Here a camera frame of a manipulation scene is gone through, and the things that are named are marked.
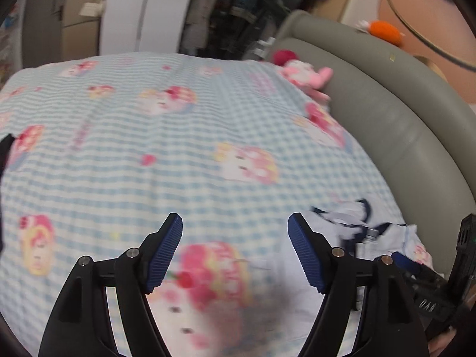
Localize person's right hand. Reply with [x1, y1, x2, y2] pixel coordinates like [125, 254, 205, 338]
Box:
[428, 328, 457, 357]

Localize folded light blue garment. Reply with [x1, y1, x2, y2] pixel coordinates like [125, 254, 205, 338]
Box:
[276, 210, 433, 339]

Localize navy striped folded garment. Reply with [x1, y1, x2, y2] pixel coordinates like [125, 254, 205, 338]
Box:
[305, 196, 408, 250]

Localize grey padded headboard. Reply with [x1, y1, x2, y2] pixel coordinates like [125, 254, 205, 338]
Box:
[272, 10, 475, 273]

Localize blue checkered cartoon blanket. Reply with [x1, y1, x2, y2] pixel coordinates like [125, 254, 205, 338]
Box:
[1, 53, 408, 356]

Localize black garment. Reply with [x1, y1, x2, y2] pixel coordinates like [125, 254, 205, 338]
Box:
[0, 134, 15, 252]

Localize pink plush toy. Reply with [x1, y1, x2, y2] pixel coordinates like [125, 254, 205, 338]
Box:
[279, 60, 333, 102]

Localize orange carrot plush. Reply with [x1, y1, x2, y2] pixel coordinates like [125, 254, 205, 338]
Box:
[356, 20, 404, 47]

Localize brown cabinet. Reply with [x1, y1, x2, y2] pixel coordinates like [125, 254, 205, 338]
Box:
[61, 0, 101, 61]

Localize red round plush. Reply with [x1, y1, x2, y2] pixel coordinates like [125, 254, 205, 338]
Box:
[272, 49, 298, 66]

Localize white wardrobe panels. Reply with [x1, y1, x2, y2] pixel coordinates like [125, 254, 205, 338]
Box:
[99, 0, 190, 55]

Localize dark grey door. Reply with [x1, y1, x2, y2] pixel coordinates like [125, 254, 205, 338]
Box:
[22, 0, 65, 68]

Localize black glass wardrobe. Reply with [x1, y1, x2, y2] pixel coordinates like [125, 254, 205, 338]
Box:
[178, 0, 303, 60]

